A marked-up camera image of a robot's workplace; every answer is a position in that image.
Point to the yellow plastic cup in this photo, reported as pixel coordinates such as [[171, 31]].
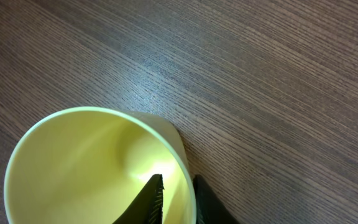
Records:
[[87, 164]]

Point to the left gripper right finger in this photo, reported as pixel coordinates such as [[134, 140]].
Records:
[[209, 209]]

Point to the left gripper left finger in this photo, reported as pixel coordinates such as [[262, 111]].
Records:
[[147, 207]]

